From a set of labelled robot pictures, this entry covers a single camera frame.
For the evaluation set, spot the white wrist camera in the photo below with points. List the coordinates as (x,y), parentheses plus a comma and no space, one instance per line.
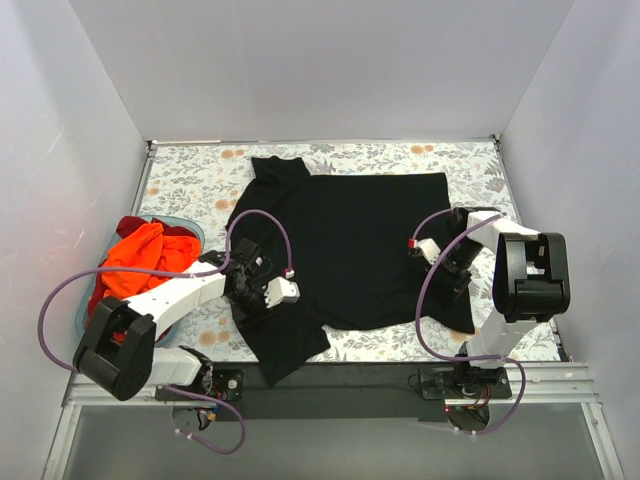
(427,249)
(280,290)

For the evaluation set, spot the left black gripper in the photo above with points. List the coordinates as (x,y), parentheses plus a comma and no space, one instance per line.
(251,298)

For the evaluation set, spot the aluminium rail frame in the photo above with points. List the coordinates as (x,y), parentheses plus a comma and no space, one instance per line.
(531,383)

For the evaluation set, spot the black t shirt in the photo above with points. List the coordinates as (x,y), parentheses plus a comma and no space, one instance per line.
(346,237)

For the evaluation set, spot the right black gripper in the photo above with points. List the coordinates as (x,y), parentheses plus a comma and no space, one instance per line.
(451,275)

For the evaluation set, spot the orange t shirt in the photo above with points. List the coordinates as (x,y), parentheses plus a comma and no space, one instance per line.
(150,255)

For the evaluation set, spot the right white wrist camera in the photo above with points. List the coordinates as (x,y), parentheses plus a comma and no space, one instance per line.
(427,249)

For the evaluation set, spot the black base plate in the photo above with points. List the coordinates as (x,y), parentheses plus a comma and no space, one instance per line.
(428,392)

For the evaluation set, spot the floral table mat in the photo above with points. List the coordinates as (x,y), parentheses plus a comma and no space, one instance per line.
(203,183)

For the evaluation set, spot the dark red t shirt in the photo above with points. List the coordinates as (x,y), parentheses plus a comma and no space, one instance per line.
(125,227)

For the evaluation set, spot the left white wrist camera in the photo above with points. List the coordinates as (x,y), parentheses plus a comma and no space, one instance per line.
(280,290)

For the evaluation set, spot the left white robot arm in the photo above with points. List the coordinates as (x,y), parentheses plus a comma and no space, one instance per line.
(119,352)

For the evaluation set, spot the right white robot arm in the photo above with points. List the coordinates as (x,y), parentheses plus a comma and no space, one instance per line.
(530,286)

